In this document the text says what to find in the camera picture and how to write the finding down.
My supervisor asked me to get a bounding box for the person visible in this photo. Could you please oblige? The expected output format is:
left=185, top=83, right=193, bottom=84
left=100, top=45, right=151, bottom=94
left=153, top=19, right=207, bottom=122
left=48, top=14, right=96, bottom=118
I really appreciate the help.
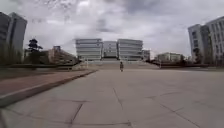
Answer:
left=119, top=60, right=125, bottom=73

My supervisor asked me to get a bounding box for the wide pale building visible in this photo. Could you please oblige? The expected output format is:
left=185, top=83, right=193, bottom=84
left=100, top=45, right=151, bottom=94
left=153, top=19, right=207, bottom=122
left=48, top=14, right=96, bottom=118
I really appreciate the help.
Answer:
left=74, top=38, right=144, bottom=62

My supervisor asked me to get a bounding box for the grey concrete slab pavement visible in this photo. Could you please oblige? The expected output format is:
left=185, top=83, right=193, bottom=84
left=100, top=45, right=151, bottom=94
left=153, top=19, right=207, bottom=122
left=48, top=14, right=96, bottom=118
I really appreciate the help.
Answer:
left=0, top=61, right=224, bottom=128

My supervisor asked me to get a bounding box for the low brown building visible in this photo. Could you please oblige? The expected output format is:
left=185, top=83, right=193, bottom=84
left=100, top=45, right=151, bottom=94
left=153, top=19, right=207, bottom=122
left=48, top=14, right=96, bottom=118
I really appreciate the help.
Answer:
left=23, top=45, right=78, bottom=66

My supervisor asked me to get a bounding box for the dark pine tree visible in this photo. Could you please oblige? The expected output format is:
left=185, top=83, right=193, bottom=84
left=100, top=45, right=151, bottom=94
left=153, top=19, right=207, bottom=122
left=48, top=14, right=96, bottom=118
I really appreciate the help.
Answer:
left=27, top=38, right=44, bottom=70

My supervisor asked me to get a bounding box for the raised brown planting bed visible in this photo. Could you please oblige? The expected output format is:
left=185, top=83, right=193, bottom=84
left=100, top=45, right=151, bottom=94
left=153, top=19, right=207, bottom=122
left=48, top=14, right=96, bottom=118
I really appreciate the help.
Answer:
left=0, top=68, right=98, bottom=108

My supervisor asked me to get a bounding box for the tall grey building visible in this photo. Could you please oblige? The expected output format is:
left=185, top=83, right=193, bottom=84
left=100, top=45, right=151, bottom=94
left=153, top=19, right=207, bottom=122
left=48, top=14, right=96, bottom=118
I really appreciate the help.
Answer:
left=187, top=15, right=224, bottom=66

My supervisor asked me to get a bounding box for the grey multi-storey building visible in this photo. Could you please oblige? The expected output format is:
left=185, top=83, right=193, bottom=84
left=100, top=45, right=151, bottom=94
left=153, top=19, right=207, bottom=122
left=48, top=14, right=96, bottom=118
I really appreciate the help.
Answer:
left=0, top=11, right=29, bottom=66

